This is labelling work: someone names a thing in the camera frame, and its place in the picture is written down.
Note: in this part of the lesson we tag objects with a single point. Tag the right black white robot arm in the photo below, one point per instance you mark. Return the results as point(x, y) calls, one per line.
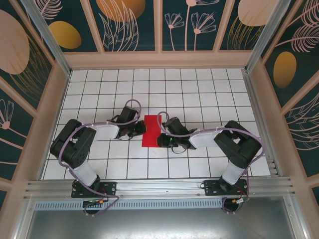
point(239, 144)

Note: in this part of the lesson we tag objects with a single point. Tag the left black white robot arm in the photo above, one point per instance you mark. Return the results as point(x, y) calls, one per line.
point(72, 149)

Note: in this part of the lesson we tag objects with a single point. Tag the grey metal sheet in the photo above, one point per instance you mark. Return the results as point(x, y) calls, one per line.
point(159, 224)

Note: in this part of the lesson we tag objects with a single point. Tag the small green circuit board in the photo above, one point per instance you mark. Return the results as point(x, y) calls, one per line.
point(240, 200)
point(94, 201)

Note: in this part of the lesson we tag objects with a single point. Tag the long aluminium mounting rail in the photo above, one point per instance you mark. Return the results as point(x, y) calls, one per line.
point(159, 189)

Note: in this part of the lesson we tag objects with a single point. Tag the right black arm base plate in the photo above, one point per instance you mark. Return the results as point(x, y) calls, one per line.
point(211, 189)

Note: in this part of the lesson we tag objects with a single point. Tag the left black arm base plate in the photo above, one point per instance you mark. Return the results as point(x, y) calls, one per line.
point(109, 189)

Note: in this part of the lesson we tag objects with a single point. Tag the aluminium side rail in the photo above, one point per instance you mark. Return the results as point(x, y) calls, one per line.
point(259, 119)

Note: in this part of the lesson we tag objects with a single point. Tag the aluminium frame post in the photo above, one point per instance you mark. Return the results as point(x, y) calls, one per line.
point(269, 32)
point(47, 37)

